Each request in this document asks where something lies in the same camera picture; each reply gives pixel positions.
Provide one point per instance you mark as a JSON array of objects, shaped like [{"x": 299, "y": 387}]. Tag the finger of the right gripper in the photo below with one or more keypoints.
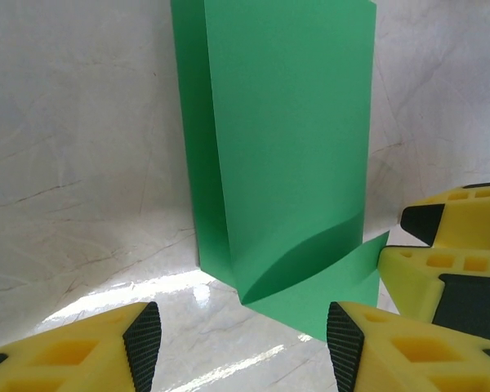
[
  {"x": 441, "y": 286},
  {"x": 469, "y": 220}
]

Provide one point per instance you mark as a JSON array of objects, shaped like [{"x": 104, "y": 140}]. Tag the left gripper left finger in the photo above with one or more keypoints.
[{"x": 85, "y": 355}]

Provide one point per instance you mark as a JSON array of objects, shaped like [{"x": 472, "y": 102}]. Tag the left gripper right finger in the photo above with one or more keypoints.
[{"x": 392, "y": 359}]

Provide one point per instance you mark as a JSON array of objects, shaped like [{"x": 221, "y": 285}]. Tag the green paper sheet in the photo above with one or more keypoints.
[{"x": 290, "y": 143}]

